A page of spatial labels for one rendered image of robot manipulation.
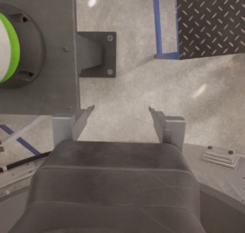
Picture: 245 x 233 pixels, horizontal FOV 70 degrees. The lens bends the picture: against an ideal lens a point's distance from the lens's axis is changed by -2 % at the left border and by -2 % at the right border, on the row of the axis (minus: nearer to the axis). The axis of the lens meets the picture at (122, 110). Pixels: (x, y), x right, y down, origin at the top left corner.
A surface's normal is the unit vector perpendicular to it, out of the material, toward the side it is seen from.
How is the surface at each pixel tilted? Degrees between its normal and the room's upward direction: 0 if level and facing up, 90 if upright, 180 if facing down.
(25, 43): 81
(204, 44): 0
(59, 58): 0
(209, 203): 50
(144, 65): 0
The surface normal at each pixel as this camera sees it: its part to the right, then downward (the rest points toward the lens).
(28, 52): 0.96, 0.22
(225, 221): -0.83, 0.25
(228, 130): -0.03, 0.29
